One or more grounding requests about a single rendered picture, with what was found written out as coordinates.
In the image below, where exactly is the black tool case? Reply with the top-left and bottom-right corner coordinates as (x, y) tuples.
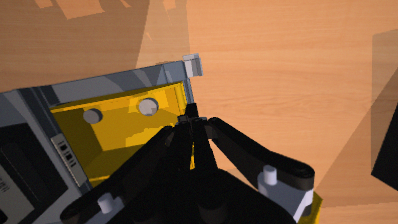
(0, 123), (69, 224)

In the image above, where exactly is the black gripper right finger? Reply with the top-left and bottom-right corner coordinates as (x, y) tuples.
(190, 103), (315, 224)

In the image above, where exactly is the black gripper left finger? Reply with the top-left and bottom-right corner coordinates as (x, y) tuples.
(60, 104), (193, 224)

